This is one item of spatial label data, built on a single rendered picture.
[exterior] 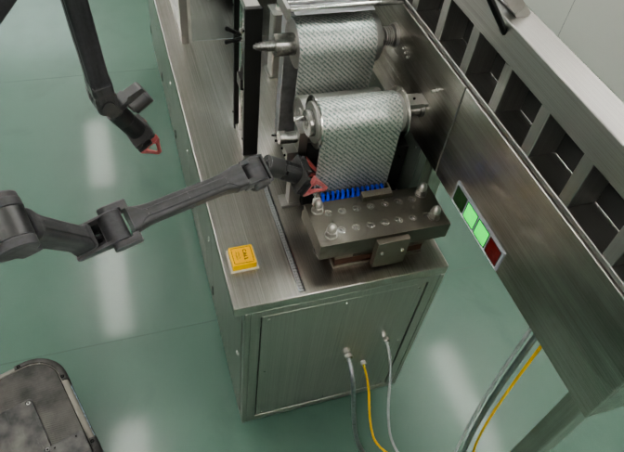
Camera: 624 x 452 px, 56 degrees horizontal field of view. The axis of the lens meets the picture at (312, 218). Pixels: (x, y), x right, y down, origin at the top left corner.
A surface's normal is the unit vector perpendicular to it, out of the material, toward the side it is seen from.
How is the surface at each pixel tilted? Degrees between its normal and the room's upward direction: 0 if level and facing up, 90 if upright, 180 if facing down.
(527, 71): 90
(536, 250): 90
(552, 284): 90
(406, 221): 0
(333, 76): 92
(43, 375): 0
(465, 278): 0
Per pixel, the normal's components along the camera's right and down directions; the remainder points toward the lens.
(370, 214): 0.10, -0.66
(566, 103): -0.95, 0.16
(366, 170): 0.29, 0.74
